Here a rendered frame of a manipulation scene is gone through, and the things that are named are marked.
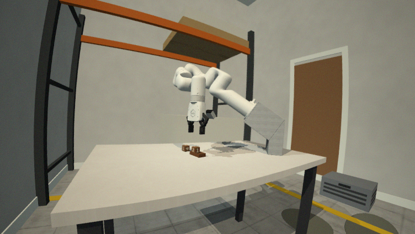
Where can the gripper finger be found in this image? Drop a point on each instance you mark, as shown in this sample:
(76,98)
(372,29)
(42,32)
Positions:
(203,124)
(190,125)

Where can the brown wooden cube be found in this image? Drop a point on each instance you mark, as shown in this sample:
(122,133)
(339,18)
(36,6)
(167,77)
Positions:
(185,148)
(195,149)

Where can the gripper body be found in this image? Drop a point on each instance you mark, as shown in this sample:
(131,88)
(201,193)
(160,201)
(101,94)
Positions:
(196,110)

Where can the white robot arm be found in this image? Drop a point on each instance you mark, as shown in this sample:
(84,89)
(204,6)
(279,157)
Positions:
(216,81)

